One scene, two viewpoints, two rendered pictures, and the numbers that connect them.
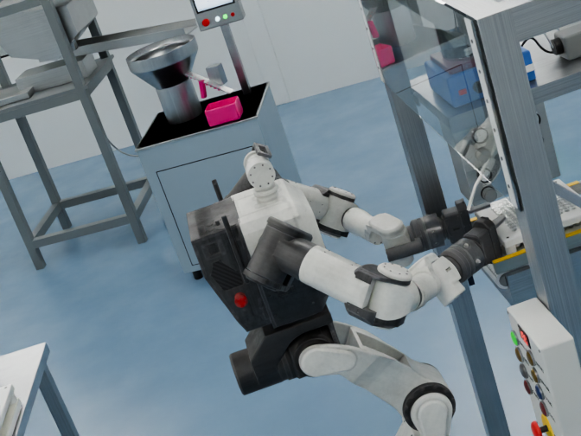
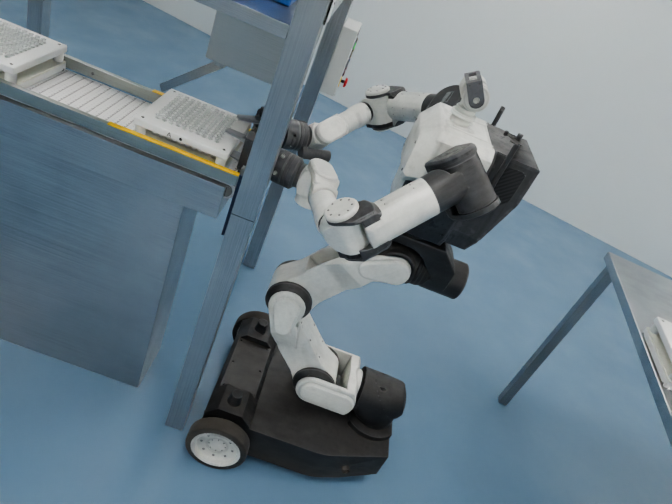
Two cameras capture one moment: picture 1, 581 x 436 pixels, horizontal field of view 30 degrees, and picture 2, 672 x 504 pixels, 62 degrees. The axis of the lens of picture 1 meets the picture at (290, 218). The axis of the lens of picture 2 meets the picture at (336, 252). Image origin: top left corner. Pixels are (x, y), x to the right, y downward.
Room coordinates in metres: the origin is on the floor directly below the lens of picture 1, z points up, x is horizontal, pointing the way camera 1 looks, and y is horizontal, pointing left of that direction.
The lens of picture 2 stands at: (3.86, -0.21, 1.66)
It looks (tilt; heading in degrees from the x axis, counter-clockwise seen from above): 33 degrees down; 176
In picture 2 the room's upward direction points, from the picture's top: 25 degrees clockwise
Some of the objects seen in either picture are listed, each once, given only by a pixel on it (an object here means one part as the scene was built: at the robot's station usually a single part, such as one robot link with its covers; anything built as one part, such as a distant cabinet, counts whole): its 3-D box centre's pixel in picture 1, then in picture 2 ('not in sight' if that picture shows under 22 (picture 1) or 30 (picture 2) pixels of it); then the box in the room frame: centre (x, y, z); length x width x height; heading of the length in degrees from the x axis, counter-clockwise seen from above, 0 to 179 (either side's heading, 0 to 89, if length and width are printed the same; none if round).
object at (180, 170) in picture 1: (228, 182); not in sight; (5.28, 0.24, 0.38); 0.63 x 0.57 x 0.76; 78
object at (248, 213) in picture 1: (262, 253); (455, 176); (2.48, 0.10, 1.13); 0.34 x 0.30 x 0.36; 2
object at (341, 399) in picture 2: not in sight; (328, 376); (2.49, 0.05, 0.28); 0.21 x 0.20 x 0.13; 92
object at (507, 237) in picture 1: (533, 212); (197, 122); (2.50, -0.59, 0.99); 0.25 x 0.24 x 0.02; 2
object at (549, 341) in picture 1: (553, 383); (341, 57); (1.64, -0.35, 1.06); 0.17 x 0.06 x 0.26; 2
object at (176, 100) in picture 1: (184, 79); not in sight; (5.34, 0.28, 0.95); 0.49 x 0.36 x 0.38; 78
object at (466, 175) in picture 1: (501, 146); (259, 32); (2.38, -0.52, 1.23); 0.22 x 0.11 x 0.20; 92
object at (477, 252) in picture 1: (475, 250); (275, 131); (2.38, -0.40, 1.00); 0.12 x 0.10 x 0.13; 124
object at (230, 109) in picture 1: (224, 111); not in sight; (5.06, 0.14, 0.80); 0.16 x 0.12 x 0.09; 78
